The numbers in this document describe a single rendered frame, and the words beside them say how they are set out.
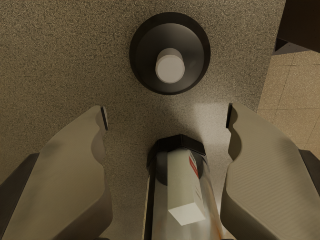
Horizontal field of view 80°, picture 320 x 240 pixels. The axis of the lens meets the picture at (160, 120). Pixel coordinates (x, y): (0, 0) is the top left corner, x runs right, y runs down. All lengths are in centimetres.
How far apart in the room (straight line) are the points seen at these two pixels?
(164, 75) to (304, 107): 150
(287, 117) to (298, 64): 39
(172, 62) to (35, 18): 17
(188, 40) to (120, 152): 21
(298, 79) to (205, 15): 130
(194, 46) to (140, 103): 11
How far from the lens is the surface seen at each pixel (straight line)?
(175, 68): 19
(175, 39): 21
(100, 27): 26
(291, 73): 147
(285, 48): 138
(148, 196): 26
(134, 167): 36
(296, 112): 164
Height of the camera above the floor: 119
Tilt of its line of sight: 58 degrees down
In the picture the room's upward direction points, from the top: 177 degrees counter-clockwise
